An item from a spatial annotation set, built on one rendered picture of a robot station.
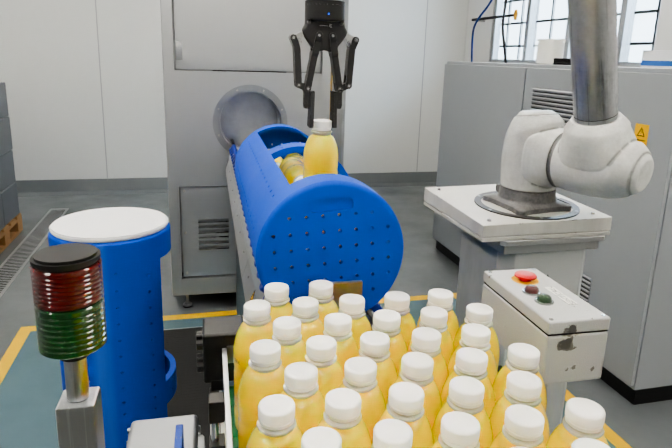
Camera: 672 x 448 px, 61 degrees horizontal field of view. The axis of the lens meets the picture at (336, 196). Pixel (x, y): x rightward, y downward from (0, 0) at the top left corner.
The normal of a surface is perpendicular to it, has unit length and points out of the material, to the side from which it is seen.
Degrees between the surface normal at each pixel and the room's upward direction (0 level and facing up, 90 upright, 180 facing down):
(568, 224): 90
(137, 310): 90
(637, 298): 90
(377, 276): 90
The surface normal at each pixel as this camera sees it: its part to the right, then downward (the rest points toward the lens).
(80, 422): 0.22, 0.24
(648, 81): -0.97, 0.03
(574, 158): -0.84, 0.33
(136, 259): 0.69, 0.19
